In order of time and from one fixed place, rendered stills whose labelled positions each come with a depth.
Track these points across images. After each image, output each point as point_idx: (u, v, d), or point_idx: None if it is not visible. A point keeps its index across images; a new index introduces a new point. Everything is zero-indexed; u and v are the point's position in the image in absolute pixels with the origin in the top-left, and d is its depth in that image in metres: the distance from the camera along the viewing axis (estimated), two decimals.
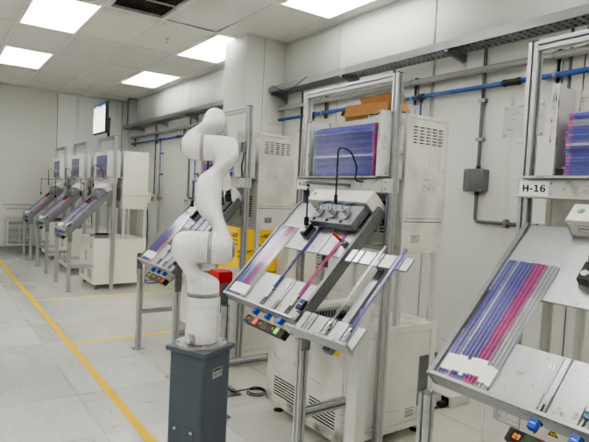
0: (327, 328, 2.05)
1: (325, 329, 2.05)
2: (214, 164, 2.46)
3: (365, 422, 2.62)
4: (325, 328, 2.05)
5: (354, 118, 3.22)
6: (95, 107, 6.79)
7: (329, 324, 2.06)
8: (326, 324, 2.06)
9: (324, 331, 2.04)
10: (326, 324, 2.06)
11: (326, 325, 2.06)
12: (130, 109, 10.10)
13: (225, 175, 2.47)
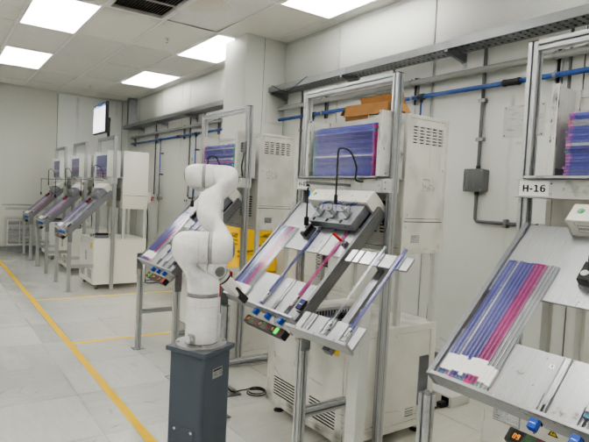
0: (327, 328, 2.05)
1: (325, 329, 2.05)
2: (219, 279, 2.41)
3: (365, 422, 2.62)
4: (325, 328, 2.05)
5: (354, 118, 3.22)
6: (95, 107, 6.79)
7: (329, 324, 2.06)
8: (326, 324, 2.06)
9: (324, 331, 2.04)
10: (326, 324, 2.06)
11: (326, 325, 2.06)
12: (130, 109, 10.10)
13: (232, 278, 2.47)
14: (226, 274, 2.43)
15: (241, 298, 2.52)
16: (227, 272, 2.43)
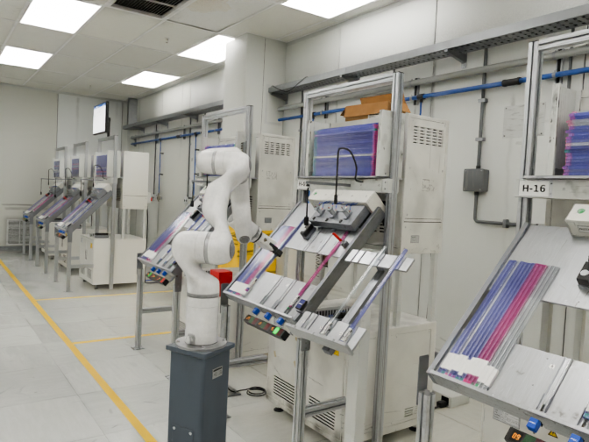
0: (327, 328, 2.05)
1: (325, 329, 2.05)
2: None
3: (365, 422, 2.62)
4: (325, 328, 2.05)
5: (354, 118, 3.22)
6: (95, 107, 6.79)
7: (329, 324, 2.06)
8: (326, 324, 2.06)
9: (324, 331, 2.04)
10: (326, 324, 2.06)
11: (326, 325, 2.06)
12: (130, 109, 10.10)
13: (255, 242, 2.57)
14: None
15: None
16: None
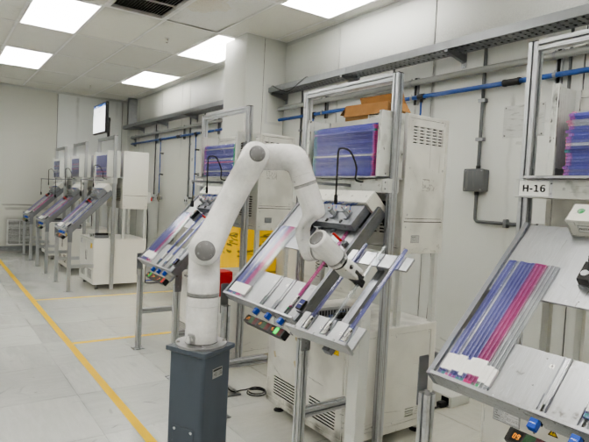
0: (327, 327, 2.05)
1: (325, 329, 2.05)
2: None
3: (365, 422, 2.62)
4: (325, 327, 2.05)
5: (354, 118, 3.22)
6: (95, 107, 6.79)
7: (329, 324, 2.06)
8: (326, 324, 2.06)
9: (324, 330, 2.04)
10: (326, 324, 2.06)
11: (326, 324, 2.06)
12: (130, 109, 10.10)
13: (336, 269, 2.10)
14: None
15: None
16: None
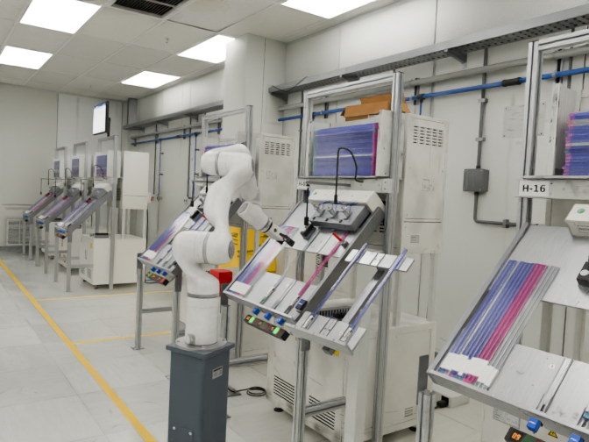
0: (270, 292, 2.61)
1: (268, 293, 2.61)
2: None
3: (365, 422, 2.62)
4: (268, 292, 2.61)
5: (354, 118, 3.22)
6: (95, 107, 6.79)
7: (272, 289, 2.62)
8: (270, 289, 2.62)
9: (267, 294, 2.60)
10: (270, 289, 2.62)
11: (269, 290, 2.62)
12: (130, 109, 10.10)
13: (265, 232, 2.60)
14: None
15: None
16: None
